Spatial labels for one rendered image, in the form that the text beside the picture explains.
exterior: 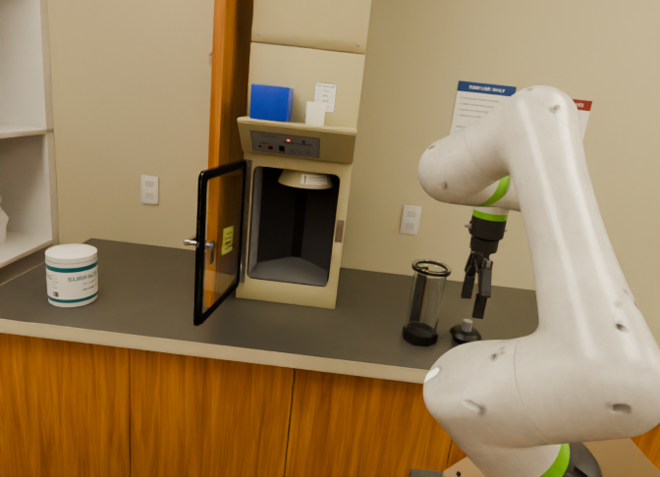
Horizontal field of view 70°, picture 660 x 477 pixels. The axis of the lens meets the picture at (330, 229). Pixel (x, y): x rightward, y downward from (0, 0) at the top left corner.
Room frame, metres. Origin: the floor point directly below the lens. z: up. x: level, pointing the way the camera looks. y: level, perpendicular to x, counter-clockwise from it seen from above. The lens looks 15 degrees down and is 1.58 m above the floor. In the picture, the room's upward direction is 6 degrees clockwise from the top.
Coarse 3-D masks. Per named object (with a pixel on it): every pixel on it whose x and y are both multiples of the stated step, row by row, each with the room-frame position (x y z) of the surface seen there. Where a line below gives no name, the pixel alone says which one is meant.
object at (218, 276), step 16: (240, 160) 1.31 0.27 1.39; (224, 176) 1.20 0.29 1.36; (240, 176) 1.32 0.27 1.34; (208, 192) 1.11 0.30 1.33; (224, 192) 1.21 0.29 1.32; (240, 192) 1.33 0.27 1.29; (208, 208) 1.11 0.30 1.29; (224, 208) 1.21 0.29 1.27; (240, 208) 1.33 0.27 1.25; (208, 224) 1.11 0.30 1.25; (224, 224) 1.22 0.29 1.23; (208, 240) 1.12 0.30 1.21; (224, 240) 1.22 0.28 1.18; (208, 256) 1.12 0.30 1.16; (224, 256) 1.23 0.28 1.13; (208, 272) 1.13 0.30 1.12; (224, 272) 1.24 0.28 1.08; (208, 288) 1.13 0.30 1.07; (224, 288) 1.24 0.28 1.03; (208, 304) 1.14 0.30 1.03
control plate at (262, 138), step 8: (256, 136) 1.30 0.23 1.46; (264, 136) 1.30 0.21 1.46; (272, 136) 1.30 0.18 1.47; (280, 136) 1.29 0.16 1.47; (288, 136) 1.29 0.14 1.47; (296, 136) 1.29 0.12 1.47; (304, 136) 1.29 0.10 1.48; (256, 144) 1.33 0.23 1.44; (264, 144) 1.32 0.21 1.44; (272, 144) 1.32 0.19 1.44; (280, 144) 1.32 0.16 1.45; (288, 144) 1.32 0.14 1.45; (296, 144) 1.31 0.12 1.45; (304, 144) 1.31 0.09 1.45; (312, 144) 1.31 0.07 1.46; (272, 152) 1.35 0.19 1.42; (280, 152) 1.34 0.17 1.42; (288, 152) 1.34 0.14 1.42; (296, 152) 1.34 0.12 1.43; (304, 152) 1.33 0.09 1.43; (312, 152) 1.33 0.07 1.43
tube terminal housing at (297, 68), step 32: (256, 64) 1.38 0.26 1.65; (288, 64) 1.38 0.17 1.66; (320, 64) 1.38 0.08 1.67; (352, 64) 1.38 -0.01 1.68; (352, 96) 1.38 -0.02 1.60; (256, 160) 1.38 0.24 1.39; (288, 160) 1.38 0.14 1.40; (320, 160) 1.38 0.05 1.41; (256, 288) 1.38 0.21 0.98; (288, 288) 1.38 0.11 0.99; (320, 288) 1.38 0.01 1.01
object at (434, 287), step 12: (420, 264) 1.28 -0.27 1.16; (432, 264) 1.28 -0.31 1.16; (444, 264) 1.27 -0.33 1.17; (420, 276) 1.21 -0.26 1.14; (432, 276) 1.19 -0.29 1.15; (420, 288) 1.21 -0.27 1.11; (432, 288) 1.20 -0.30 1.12; (444, 288) 1.22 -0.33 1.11; (420, 300) 1.20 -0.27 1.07; (432, 300) 1.20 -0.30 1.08; (408, 312) 1.24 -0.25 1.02; (420, 312) 1.20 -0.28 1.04; (432, 312) 1.20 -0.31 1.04; (408, 324) 1.23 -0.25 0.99; (420, 324) 1.20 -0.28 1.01; (432, 324) 1.20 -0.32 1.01; (420, 336) 1.20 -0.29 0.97
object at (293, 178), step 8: (280, 176) 1.46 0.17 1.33; (288, 176) 1.42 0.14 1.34; (296, 176) 1.41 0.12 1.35; (304, 176) 1.40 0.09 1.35; (312, 176) 1.41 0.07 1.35; (320, 176) 1.42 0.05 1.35; (328, 176) 1.46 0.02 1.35; (288, 184) 1.41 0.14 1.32; (296, 184) 1.40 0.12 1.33; (304, 184) 1.40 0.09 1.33; (312, 184) 1.40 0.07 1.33; (320, 184) 1.41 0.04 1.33; (328, 184) 1.44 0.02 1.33
